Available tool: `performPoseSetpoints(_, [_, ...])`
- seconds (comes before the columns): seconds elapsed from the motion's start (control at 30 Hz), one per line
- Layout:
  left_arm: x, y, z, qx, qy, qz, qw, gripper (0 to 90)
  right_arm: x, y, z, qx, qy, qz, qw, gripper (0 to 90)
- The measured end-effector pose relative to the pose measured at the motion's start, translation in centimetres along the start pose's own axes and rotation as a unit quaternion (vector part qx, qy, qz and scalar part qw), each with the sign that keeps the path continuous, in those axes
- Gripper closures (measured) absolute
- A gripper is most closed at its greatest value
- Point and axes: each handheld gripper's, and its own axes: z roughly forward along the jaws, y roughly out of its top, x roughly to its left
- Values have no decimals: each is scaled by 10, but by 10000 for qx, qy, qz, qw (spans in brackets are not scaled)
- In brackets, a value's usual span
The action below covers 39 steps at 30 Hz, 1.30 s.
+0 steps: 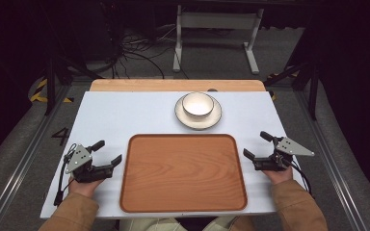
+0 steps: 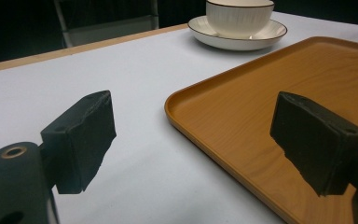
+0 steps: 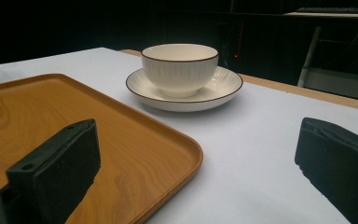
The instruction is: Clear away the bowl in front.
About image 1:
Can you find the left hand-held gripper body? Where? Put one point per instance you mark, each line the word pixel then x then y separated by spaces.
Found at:
pixel 78 159

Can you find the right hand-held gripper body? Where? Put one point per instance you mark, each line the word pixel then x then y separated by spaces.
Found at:
pixel 290 148

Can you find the person's left hand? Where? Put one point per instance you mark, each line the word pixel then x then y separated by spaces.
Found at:
pixel 84 188

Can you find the person's right hand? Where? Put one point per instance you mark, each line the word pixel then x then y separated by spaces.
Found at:
pixel 278 175

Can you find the white plate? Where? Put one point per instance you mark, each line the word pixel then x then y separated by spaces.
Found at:
pixel 199 124

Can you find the black tripod stand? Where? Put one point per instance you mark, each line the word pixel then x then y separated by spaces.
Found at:
pixel 313 93
pixel 50 86

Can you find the wooden tray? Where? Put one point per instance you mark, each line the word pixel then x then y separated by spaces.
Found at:
pixel 183 173

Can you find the white bowl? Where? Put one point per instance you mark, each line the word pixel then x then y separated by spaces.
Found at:
pixel 198 104

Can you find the person's left leg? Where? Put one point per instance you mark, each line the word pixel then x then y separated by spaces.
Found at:
pixel 149 225

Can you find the person's leg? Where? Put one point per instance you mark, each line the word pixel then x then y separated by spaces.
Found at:
pixel 221 224
pixel 149 225

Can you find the person's right leg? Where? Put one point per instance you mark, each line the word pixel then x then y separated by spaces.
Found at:
pixel 221 224

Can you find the yellow black hazard tape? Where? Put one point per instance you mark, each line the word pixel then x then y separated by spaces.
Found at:
pixel 38 93

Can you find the aluminium floor rail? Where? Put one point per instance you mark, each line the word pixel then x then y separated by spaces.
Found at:
pixel 330 160
pixel 22 160

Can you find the white metal table frame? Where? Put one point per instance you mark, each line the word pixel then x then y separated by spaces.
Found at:
pixel 218 20

